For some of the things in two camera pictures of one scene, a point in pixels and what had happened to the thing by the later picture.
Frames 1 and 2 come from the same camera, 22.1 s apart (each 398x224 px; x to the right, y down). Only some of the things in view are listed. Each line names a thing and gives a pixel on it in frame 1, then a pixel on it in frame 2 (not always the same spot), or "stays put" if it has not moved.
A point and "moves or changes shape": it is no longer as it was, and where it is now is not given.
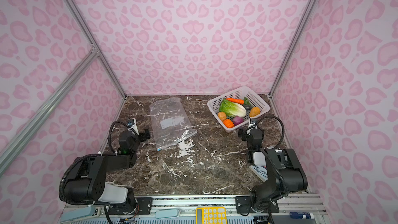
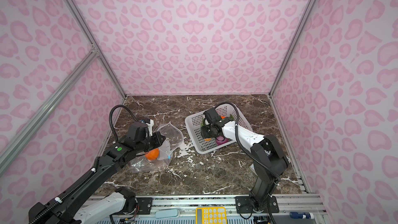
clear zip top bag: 170,123 → 161,156
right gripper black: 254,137 → 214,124
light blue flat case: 167,213 stays put
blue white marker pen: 301,215 stays put
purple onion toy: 237,120 moves or changes shape
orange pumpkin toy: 228,123 moves or changes shape
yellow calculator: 211,215 stays put
